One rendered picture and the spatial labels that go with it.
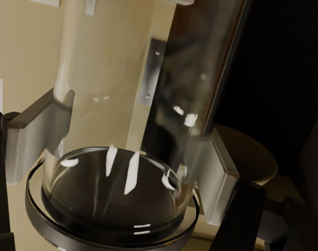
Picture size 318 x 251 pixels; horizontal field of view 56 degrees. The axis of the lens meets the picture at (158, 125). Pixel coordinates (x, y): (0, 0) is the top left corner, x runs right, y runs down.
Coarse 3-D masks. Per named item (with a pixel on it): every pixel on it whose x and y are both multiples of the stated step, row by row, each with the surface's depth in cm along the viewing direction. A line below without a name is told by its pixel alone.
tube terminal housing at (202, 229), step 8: (280, 176) 53; (288, 176) 53; (264, 184) 50; (272, 184) 50; (280, 184) 51; (288, 184) 51; (272, 192) 48; (280, 192) 49; (288, 192) 49; (296, 192) 49; (200, 200) 42; (280, 200) 47; (200, 208) 41; (200, 216) 40; (224, 216) 40; (200, 224) 40; (208, 224) 40; (200, 232) 41; (208, 232) 41; (216, 232) 41; (208, 240) 42; (256, 240) 41; (256, 248) 42; (264, 248) 42
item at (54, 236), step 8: (32, 208) 16; (32, 216) 16; (40, 224) 15; (48, 232) 15; (56, 232) 15; (192, 232) 18; (56, 240) 15; (64, 240) 15; (72, 240) 14; (184, 240) 17; (64, 248) 15; (72, 248) 15; (80, 248) 14; (88, 248) 14; (96, 248) 14; (160, 248) 15; (168, 248) 16; (176, 248) 16
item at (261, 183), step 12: (228, 132) 54; (240, 132) 53; (228, 144) 54; (240, 144) 53; (252, 144) 51; (240, 156) 52; (252, 156) 51; (264, 156) 49; (252, 168) 49; (264, 168) 47; (276, 168) 44; (252, 180) 40; (264, 180) 40
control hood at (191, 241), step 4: (192, 240) 41; (196, 240) 41; (200, 240) 41; (188, 244) 40; (192, 244) 40; (196, 244) 40; (200, 244) 40; (204, 244) 40; (208, 244) 41; (184, 248) 39; (188, 248) 39; (192, 248) 39; (196, 248) 40; (200, 248) 40; (204, 248) 40; (208, 248) 40
